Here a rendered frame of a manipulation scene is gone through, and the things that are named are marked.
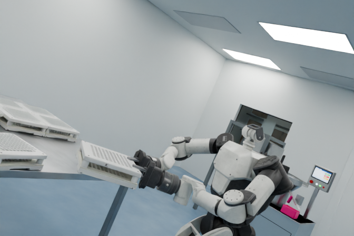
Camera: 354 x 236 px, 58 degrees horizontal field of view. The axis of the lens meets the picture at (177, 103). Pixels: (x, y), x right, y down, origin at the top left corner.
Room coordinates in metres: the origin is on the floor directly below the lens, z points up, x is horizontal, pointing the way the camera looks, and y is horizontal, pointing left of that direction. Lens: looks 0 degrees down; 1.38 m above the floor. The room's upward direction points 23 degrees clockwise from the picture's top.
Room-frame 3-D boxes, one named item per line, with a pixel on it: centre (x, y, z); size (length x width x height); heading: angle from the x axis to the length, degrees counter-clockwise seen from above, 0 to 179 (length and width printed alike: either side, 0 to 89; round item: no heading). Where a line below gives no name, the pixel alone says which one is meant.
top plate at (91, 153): (1.38, 0.17, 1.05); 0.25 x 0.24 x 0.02; 21
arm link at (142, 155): (1.55, 0.03, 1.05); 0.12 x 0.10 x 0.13; 143
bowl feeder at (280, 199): (3.76, -1.61, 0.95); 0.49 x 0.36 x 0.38; 48
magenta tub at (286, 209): (3.44, -1.58, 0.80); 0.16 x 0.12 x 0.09; 48
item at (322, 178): (3.65, -1.85, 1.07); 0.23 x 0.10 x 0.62; 48
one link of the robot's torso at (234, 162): (1.63, -0.47, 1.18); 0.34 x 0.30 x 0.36; 21
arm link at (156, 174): (1.39, -0.05, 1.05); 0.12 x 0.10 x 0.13; 103
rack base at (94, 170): (1.38, 0.17, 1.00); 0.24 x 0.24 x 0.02; 21
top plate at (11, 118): (1.95, 0.84, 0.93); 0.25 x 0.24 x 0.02; 143
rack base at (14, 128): (1.95, 0.84, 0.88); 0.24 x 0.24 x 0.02; 53
